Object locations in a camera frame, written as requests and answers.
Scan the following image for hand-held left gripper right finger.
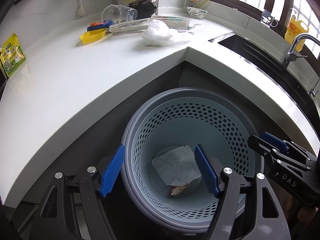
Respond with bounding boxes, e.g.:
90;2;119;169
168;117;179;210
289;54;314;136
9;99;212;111
194;144;293;240

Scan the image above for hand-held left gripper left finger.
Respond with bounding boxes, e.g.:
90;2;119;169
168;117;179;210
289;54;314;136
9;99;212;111
26;144;125;240

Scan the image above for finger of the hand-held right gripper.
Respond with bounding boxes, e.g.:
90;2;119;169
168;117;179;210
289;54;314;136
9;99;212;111
260;132;315;165
247;135;310;173

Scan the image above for grey-blue perforated trash basket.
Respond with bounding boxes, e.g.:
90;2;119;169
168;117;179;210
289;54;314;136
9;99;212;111
121;87;265;234

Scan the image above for yellow plastic tray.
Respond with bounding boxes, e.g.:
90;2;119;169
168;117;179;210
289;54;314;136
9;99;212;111
80;28;107;44

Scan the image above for white plastic bag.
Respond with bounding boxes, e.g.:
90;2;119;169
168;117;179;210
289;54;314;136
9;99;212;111
141;20;193;47

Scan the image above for clear plastic cup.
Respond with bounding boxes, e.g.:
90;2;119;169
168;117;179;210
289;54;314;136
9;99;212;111
101;4;138;25

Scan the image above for black cloth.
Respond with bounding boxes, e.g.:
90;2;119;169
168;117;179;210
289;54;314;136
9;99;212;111
128;0;157;20

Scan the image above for white paper towel sheet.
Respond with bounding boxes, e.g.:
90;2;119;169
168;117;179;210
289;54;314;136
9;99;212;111
151;145;202;187

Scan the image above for small printed snack wrapper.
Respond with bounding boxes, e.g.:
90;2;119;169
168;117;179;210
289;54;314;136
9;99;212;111
170;183;190;197

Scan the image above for black kitchen sink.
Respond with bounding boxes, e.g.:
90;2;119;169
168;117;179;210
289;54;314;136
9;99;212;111
208;31;320;120

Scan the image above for chrome faucet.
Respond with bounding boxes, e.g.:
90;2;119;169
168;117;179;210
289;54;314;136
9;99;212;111
282;33;320;68

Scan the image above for yellow oil bottle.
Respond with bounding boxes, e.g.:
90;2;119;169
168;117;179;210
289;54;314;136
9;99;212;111
284;15;309;52

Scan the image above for clear glass mug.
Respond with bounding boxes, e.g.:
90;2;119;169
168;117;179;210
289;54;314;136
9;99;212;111
261;10;278;28

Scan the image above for white patterned ceramic bowl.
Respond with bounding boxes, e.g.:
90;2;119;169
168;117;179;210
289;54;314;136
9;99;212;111
186;6;208;18

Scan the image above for yellow-green stand-up pouch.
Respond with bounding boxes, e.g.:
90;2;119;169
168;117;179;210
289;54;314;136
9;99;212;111
0;33;27;78

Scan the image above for blue and white hanging brush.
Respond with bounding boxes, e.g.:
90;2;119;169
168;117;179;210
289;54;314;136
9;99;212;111
74;0;85;15

